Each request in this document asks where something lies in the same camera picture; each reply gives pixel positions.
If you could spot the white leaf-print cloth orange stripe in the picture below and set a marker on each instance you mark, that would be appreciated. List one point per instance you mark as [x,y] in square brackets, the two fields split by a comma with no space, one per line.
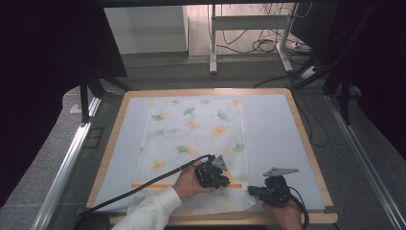
[194,134]

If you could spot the white cabinet panel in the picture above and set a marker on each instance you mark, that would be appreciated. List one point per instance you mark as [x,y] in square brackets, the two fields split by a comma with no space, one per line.
[145,28]

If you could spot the black metal stand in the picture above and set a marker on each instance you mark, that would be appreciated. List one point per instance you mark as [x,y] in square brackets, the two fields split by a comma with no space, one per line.
[92,89]
[343,80]

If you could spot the wooden table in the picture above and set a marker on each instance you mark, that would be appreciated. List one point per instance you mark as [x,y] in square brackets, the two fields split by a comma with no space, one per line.
[210,92]

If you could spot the white power strip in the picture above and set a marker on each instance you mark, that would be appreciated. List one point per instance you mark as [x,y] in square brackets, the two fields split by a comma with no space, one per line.
[309,72]

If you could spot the pale blue table mat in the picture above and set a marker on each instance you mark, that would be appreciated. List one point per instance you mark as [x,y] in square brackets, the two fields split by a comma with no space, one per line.
[274,127]

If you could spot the person's left hand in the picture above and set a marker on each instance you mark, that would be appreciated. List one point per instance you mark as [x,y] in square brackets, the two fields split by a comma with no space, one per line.
[188,183]

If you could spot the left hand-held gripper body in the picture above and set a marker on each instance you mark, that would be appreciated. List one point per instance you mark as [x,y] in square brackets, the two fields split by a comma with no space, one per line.
[209,174]

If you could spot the aluminium rail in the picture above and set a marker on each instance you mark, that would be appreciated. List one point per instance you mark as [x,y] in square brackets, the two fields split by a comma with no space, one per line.
[367,166]
[67,163]

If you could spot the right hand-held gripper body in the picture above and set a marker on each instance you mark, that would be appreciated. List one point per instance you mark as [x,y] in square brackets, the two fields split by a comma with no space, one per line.
[276,188]

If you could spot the person's right hand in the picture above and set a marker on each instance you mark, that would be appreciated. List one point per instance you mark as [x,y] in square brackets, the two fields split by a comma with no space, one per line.
[287,215]

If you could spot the white metal desk frame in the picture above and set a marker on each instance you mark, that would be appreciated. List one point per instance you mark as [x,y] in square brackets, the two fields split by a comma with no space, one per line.
[249,22]

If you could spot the dark rounded object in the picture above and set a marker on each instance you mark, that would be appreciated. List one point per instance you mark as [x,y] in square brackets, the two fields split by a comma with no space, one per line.
[92,222]

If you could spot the dark floor plate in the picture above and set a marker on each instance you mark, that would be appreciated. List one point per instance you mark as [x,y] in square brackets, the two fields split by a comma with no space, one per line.
[94,137]

